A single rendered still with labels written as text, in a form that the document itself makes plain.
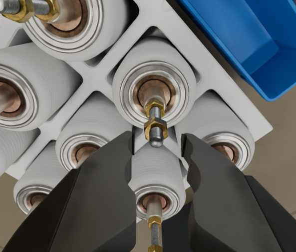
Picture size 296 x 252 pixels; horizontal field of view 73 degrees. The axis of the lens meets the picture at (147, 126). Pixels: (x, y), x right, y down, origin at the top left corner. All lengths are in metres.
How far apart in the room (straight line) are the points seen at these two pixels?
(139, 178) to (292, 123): 0.45
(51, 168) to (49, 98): 0.12
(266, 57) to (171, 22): 0.30
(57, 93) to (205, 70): 0.20
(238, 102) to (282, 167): 0.41
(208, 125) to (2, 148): 0.27
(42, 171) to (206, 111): 0.25
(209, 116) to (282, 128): 0.38
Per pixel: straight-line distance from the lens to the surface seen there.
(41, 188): 0.33
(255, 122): 0.36
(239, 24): 0.49
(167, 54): 0.22
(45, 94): 0.26
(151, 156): 0.32
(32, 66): 0.26
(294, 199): 0.83
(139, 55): 0.22
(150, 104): 0.18
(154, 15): 0.28
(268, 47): 0.53
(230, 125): 0.26
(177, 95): 0.22
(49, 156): 0.37
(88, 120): 0.26
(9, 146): 0.35
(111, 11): 0.22
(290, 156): 0.70
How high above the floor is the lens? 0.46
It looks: 62 degrees down
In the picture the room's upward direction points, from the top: 179 degrees counter-clockwise
